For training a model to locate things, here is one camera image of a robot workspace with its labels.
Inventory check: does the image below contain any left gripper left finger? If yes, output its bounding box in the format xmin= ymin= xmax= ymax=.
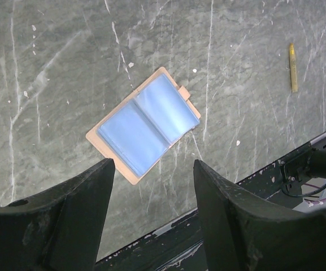
xmin=0 ymin=159 xmax=115 ymax=270

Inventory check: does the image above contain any yellow crayon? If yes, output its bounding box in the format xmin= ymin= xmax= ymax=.
xmin=289 ymin=43 xmax=298 ymax=93

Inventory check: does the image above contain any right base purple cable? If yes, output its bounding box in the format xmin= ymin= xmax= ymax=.
xmin=303 ymin=183 xmax=326 ymax=207

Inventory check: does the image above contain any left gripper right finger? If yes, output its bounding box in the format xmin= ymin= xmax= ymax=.
xmin=193 ymin=160 xmax=326 ymax=270

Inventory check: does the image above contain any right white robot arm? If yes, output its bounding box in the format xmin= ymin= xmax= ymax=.
xmin=281 ymin=149 xmax=326 ymax=198

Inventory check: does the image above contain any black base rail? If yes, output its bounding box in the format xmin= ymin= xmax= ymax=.
xmin=94 ymin=135 xmax=326 ymax=271

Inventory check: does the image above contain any beige leather card holder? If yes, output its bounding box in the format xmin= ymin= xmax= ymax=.
xmin=86 ymin=67 xmax=201 ymax=185

